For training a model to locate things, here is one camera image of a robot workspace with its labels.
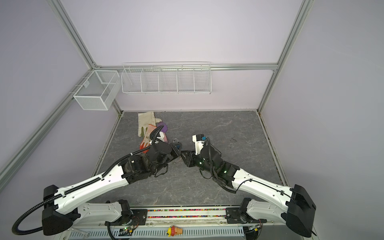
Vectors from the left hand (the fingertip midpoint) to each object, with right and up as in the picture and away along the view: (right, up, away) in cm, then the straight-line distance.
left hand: (181, 148), depth 70 cm
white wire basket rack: (-13, +43, +29) cm, 53 cm away
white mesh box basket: (-59, +34, +30) cm, 74 cm away
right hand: (0, -3, 0) cm, 3 cm away
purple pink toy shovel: (-17, +7, +39) cm, 43 cm away
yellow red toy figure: (-3, -38, -2) cm, 38 cm away
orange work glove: (-27, +1, +32) cm, 42 cm away
